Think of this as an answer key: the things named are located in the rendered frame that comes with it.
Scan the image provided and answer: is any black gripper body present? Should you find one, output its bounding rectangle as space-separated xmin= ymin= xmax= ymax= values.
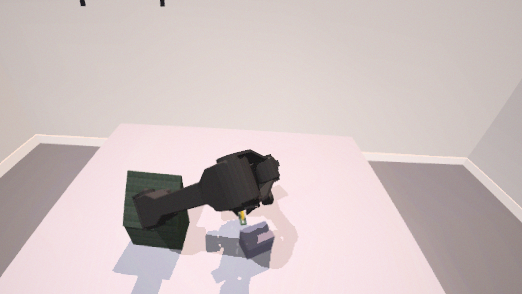
xmin=262 ymin=192 xmax=274 ymax=205

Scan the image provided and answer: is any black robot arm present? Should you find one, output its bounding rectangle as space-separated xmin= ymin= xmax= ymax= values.
xmin=132 ymin=149 xmax=280 ymax=231

